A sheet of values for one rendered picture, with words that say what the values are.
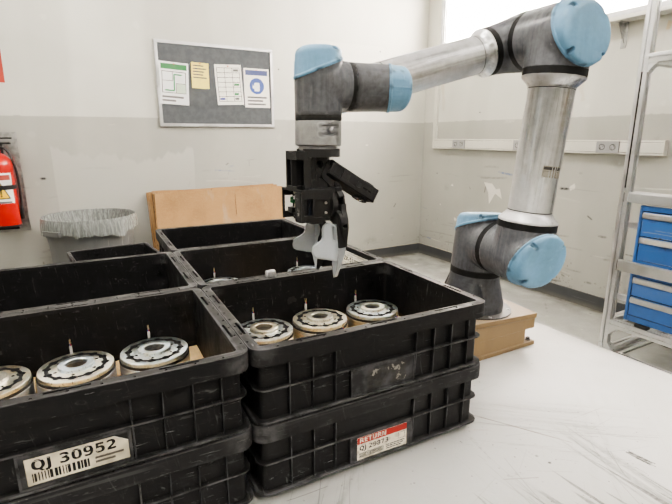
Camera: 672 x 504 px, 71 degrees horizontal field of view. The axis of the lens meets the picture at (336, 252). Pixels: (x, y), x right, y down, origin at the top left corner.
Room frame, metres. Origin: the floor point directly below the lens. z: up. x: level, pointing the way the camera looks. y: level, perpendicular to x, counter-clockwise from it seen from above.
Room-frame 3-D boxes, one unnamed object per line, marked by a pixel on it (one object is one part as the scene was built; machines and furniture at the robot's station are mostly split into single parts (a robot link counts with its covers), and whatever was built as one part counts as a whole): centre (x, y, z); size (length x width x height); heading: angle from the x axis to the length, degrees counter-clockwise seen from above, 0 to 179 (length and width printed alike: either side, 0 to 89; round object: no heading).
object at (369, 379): (0.76, 0.00, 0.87); 0.40 x 0.30 x 0.11; 118
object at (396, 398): (0.76, 0.00, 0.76); 0.40 x 0.30 x 0.12; 118
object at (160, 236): (1.29, 0.28, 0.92); 0.40 x 0.30 x 0.02; 118
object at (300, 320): (0.82, 0.03, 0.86); 0.10 x 0.10 x 0.01
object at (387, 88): (0.84, -0.06, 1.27); 0.11 x 0.11 x 0.08; 21
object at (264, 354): (0.76, 0.00, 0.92); 0.40 x 0.30 x 0.02; 118
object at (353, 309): (0.87, -0.07, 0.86); 0.10 x 0.10 x 0.01
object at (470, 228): (1.07, -0.34, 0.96); 0.13 x 0.12 x 0.14; 21
